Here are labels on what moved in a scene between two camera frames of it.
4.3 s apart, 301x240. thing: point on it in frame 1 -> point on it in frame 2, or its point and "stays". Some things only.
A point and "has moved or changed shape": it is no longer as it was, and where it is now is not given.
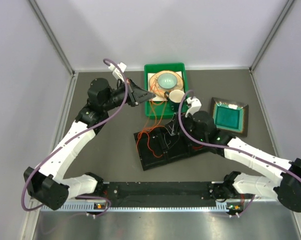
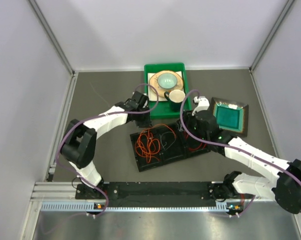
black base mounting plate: [185, 194] stays
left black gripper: [137, 94] -> [146, 123]
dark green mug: [174, 98] stays
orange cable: [158, 97] -> [147, 145]
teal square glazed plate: [231, 117] stays
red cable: [195, 148] has moved or changed shape
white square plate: [158, 98] stays
